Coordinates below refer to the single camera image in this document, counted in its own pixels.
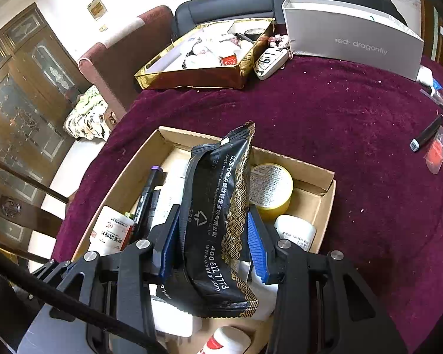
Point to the white car key fob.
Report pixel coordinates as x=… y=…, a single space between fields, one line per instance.
x=269 y=64

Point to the black marker grey tip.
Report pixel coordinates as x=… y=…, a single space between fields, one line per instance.
x=426 y=132

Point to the white bottle red label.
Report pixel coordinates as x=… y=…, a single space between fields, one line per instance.
x=110 y=232

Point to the white wall socket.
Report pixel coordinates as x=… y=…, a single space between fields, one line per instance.
x=103 y=28

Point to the grey cardboard shoe box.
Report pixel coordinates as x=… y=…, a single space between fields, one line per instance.
x=354 y=44

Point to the blue plastic wrapper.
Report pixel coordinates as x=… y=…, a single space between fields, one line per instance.
x=436 y=86

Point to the wooden chair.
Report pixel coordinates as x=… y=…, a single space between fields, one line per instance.
x=22 y=210

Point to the maroon velvet tablecloth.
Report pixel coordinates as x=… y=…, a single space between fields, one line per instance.
x=317 y=118

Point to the small red box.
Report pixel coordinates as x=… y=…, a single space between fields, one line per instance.
x=229 y=61

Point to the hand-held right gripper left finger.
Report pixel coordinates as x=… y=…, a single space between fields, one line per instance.
x=166 y=243

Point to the brown cardboard box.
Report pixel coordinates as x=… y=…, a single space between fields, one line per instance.
x=317 y=191

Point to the black gold patterned packet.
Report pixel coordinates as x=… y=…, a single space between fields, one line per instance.
x=214 y=210

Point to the white round jar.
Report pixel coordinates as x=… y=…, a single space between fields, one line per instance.
x=295 y=228

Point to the white bottle red band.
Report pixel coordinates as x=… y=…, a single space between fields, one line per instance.
x=227 y=339

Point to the black leather sofa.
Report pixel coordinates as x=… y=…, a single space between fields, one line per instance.
x=225 y=7

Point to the brown fabric armchair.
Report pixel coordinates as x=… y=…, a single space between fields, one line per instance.
x=133 y=44

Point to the small yellow jar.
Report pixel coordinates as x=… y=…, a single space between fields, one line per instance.
x=271 y=188

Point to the clear orange sachet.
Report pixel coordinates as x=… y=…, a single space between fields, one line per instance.
x=436 y=151

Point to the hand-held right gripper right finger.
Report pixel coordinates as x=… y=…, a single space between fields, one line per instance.
x=260 y=250

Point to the white power adapter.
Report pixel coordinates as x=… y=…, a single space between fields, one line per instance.
x=424 y=75

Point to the leaf patterned blanket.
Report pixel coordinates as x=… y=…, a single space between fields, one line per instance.
x=86 y=114

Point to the clear blister strips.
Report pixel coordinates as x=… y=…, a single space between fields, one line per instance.
x=441 y=100

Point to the yellow wall label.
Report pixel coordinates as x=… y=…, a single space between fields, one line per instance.
x=96 y=7

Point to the black tape roll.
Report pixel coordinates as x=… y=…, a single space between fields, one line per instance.
x=254 y=34

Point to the gold foil box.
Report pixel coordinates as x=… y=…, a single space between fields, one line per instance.
x=192 y=77

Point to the black marker purple tip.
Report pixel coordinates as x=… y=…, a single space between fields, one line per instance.
x=147 y=191

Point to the wooden glass cabinet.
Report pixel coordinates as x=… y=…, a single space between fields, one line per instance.
x=29 y=92

